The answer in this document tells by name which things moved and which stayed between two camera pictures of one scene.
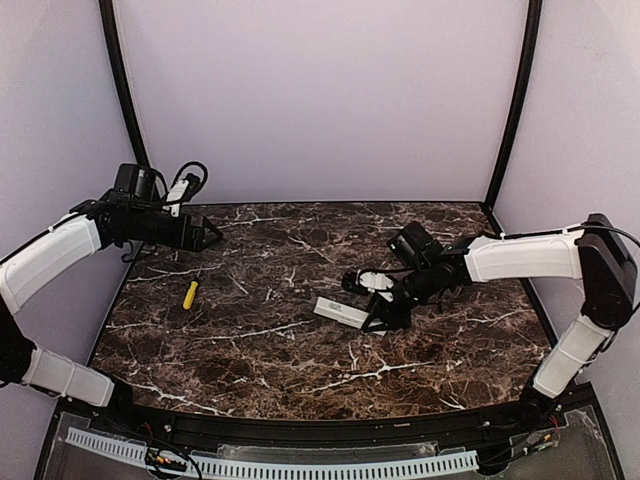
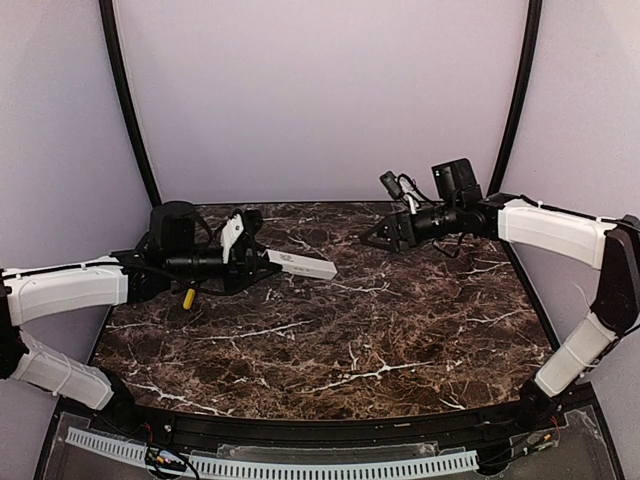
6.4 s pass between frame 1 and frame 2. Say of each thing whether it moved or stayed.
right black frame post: stayed
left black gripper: moved
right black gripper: moved
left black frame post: stayed
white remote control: moved
